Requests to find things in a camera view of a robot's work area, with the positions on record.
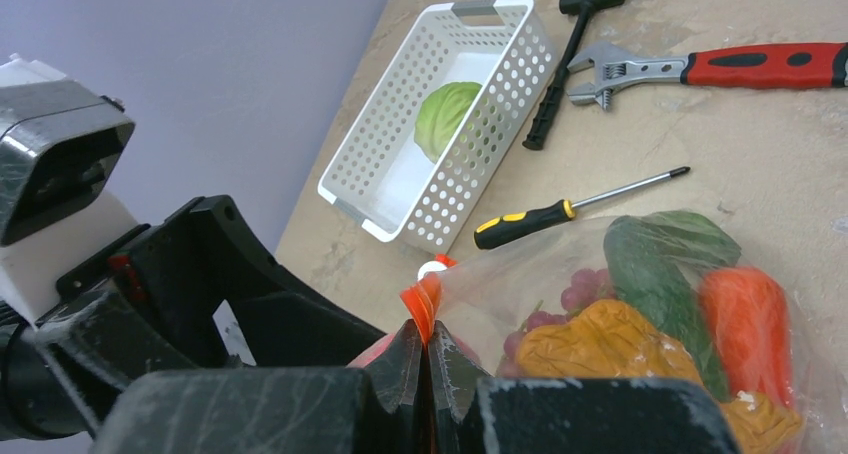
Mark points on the orange toy carrot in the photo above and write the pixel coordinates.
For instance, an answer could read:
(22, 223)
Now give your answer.
(747, 316)

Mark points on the green toy cucumber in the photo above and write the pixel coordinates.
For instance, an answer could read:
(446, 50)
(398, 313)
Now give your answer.
(649, 281)

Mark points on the purple toy grape bunch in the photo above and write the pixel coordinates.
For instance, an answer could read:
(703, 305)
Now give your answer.
(586, 287)

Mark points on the green toy cabbage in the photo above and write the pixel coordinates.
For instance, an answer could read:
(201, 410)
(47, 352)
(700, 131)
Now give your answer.
(441, 114)

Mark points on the white plastic basket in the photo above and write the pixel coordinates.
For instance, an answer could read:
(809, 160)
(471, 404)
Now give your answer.
(382, 178)

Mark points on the red handled adjustable wrench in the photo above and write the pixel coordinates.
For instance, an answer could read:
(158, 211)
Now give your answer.
(765, 66)

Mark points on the black hammer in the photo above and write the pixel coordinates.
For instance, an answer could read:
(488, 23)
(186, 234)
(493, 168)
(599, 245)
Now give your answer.
(549, 106)

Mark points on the clear zip top bag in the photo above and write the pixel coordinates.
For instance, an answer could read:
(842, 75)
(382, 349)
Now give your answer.
(484, 299)

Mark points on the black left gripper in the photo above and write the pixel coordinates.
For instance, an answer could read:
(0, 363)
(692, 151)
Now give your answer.
(147, 305)

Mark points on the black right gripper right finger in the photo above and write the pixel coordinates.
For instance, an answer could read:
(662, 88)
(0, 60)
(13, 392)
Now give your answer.
(477, 413)

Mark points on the white toy radish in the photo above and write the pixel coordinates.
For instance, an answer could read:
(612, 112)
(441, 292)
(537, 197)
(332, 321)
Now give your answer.
(692, 239)

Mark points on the yellow black screwdriver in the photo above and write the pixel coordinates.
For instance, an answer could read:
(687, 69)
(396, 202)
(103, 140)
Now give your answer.
(510, 227)

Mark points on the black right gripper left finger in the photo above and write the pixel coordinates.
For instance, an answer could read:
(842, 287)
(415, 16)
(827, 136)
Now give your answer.
(273, 410)

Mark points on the pink toy peach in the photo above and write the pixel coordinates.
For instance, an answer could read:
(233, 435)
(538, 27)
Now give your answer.
(369, 356)

